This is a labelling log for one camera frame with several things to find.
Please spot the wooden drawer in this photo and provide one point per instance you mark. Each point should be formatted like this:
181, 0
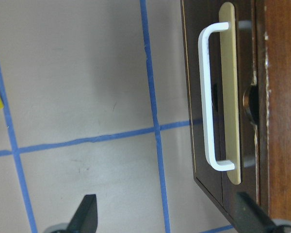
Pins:
235, 99

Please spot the white drawer handle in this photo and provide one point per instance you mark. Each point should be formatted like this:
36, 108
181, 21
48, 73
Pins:
206, 97

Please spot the dark wooden drawer cabinet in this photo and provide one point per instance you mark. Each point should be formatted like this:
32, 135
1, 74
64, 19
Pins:
273, 31

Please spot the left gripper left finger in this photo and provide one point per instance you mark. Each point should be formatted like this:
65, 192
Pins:
85, 219

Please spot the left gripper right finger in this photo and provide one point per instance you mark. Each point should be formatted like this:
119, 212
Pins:
249, 217

